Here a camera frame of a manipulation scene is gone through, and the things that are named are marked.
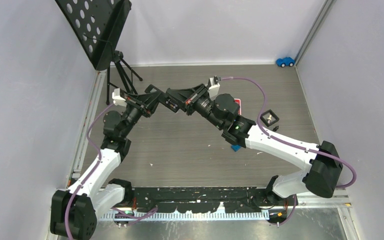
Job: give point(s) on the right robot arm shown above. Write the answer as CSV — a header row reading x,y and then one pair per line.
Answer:
x,y
319,169

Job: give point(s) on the black perforated music stand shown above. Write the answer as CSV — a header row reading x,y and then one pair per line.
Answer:
x,y
98,25

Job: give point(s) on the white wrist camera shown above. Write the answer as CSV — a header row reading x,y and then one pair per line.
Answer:
x,y
118,98
213,86

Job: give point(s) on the blue toy car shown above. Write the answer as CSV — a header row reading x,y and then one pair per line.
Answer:
x,y
285,62

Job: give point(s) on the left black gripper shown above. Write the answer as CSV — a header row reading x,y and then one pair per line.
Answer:
x,y
150,102

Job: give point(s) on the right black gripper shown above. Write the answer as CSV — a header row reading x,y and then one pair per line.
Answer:
x,y
187,97

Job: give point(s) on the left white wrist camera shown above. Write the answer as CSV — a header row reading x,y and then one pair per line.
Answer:
x,y
118,98

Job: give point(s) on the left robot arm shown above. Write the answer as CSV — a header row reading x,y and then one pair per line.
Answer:
x,y
75,211

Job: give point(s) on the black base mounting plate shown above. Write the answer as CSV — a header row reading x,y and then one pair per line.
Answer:
x,y
200,200

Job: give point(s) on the blue toy brick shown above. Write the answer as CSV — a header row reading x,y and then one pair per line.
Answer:
x,y
235,148

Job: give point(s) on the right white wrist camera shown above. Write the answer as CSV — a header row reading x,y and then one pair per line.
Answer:
x,y
213,86

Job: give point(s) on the white red remote control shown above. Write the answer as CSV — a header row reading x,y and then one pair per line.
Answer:
x,y
238,102

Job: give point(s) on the small black square frame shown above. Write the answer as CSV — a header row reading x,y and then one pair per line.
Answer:
x,y
269,118

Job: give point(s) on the black remote control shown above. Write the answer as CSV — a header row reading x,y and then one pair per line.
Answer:
x,y
163,98

